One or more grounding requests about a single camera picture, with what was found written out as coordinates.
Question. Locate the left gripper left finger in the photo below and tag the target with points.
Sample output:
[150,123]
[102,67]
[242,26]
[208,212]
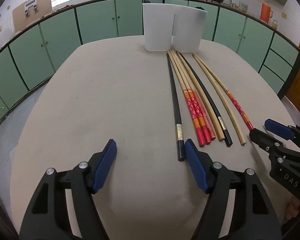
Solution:
[47,217]

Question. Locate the cardboard box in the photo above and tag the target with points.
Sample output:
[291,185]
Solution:
[29,12]

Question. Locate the plain bamboo chopstick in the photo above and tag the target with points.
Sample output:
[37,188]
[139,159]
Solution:
[214,81]
[203,96]

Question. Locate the orange thermos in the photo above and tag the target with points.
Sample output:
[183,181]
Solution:
[266,12]

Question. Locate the person's right hand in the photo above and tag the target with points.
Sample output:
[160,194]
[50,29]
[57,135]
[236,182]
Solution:
[292,208]

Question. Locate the green lower cabinets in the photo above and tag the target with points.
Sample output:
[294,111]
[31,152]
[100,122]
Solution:
[36,53]

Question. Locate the glass jar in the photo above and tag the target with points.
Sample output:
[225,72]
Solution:
[274,24]

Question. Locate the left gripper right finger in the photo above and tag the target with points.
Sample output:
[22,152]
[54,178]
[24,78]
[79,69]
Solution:
[253,216]

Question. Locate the red patterned bamboo chopstick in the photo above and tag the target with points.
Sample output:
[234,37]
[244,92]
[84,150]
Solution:
[197,119]

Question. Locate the white twin utensil holder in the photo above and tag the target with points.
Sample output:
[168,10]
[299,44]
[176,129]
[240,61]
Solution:
[167,26]

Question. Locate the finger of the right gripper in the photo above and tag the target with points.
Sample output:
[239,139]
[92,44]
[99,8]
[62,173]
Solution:
[265,141]
[279,129]

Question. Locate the black chopstick silver band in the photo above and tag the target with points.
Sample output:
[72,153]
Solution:
[177,115]

